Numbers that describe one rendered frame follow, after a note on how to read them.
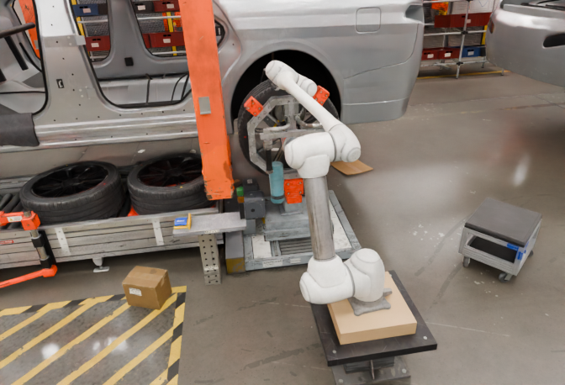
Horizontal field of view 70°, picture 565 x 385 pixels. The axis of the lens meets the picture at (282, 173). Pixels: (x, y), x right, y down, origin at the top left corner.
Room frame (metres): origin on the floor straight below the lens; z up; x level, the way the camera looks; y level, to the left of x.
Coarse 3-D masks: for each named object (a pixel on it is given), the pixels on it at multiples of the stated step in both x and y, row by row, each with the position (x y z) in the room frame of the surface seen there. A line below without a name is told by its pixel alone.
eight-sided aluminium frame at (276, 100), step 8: (280, 96) 2.37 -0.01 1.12; (288, 96) 2.37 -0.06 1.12; (264, 104) 2.36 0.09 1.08; (272, 104) 2.31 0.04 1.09; (280, 104) 2.32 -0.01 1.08; (264, 112) 2.35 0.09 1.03; (256, 120) 2.30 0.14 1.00; (248, 128) 2.30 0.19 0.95; (248, 136) 2.30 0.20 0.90; (256, 160) 2.30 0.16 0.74; (264, 168) 2.31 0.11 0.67; (288, 176) 2.32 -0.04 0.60; (296, 176) 2.34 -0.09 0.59
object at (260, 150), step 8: (272, 120) 2.42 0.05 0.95; (256, 128) 2.42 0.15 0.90; (296, 128) 2.48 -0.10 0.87; (304, 128) 2.44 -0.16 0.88; (256, 144) 2.54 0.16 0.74; (272, 144) 2.42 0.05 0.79; (256, 152) 2.39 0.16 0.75; (264, 152) 2.54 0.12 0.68; (264, 160) 2.39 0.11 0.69; (272, 160) 2.49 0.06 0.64; (280, 160) 2.53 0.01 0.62; (288, 168) 2.41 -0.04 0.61
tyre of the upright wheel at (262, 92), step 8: (256, 88) 2.55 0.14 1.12; (264, 88) 2.45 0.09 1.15; (272, 88) 2.40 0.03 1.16; (248, 96) 2.55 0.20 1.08; (256, 96) 2.41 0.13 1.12; (264, 96) 2.39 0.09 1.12; (272, 96) 2.40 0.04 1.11; (328, 104) 2.44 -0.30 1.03; (240, 112) 2.50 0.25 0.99; (248, 112) 2.38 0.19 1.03; (336, 112) 2.45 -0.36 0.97; (240, 120) 2.39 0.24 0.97; (248, 120) 2.38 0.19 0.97; (240, 128) 2.38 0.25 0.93; (240, 136) 2.38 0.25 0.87; (240, 144) 2.38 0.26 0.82; (248, 144) 2.38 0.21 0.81; (248, 152) 2.38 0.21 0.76; (248, 160) 2.38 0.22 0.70; (256, 168) 2.38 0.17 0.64
